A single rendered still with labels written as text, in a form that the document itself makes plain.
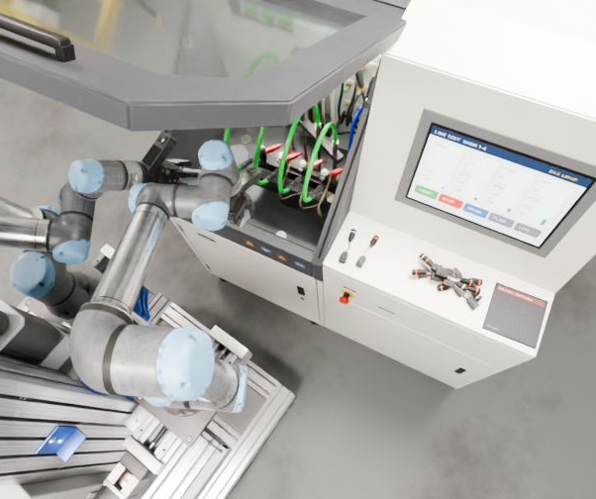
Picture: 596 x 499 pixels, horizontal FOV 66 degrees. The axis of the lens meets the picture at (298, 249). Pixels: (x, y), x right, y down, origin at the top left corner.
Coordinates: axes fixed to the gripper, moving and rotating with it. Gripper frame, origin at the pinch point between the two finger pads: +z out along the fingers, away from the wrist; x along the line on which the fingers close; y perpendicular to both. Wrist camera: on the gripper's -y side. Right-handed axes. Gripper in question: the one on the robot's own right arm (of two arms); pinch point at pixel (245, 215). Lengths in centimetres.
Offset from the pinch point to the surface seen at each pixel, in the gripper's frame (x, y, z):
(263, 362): 2, 26, 120
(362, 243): 32.2, -15.7, 22.2
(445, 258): 58, -22, 22
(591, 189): 81, -35, -18
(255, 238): -2.5, -3.2, 25.4
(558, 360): 135, -40, 120
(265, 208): -9.1, -19.8, 37.3
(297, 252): 13.2, -4.3, 25.3
